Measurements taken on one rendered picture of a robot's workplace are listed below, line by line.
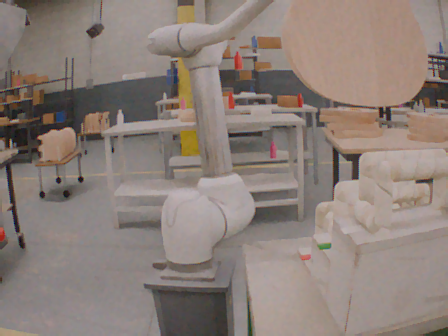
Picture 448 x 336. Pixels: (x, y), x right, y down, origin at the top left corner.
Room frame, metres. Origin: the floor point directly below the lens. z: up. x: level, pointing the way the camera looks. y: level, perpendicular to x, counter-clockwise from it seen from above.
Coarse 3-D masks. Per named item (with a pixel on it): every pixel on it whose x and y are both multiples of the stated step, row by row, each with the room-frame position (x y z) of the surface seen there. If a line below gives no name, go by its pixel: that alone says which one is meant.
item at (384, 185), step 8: (376, 176) 0.63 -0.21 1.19; (384, 176) 0.62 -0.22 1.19; (376, 184) 0.63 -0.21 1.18; (384, 184) 0.62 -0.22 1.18; (392, 184) 0.63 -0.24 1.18; (376, 192) 0.63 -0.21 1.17; (384, 192) 0.62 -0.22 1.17; (392, 192) 0.63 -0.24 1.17; (376, 200) 0.63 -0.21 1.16; (384, 200) 0.62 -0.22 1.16; (376, 208) 0.63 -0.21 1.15; (384, 208) 0.62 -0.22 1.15; (384, 216) 0.62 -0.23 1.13; (384, 224) 0.62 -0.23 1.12; (376, 232) 0.63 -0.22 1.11; (384, 232) 0.62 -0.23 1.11
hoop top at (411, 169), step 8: (400, 160) 0.64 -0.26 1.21; (408, 160) 0.64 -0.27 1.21; (416, 160) 0.63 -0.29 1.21; (424, 160) 0.63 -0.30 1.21; (432, 160) 0.63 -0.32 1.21; (440, 160) 0.63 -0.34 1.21; (376, 168) 0.64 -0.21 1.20; (384, 168) 0.62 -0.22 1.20; (392, 168) 0.62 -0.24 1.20; (400, 168) 0.62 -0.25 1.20; (408, 168) 0.62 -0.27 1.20; (416, 168) 0.62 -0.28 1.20; (424, 168) 0.63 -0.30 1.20; (432, 168) 0.63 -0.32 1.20; (440, 168) 0.63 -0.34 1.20; (392, 176) 0.62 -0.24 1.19; (400, 176) 0.62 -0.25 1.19; (408, 176) 0.62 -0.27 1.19; (416, 176) 0.63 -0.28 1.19; (424, 176) 0.63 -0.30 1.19; (432, 176) 0.63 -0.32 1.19; (440, 176) 0.63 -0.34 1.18
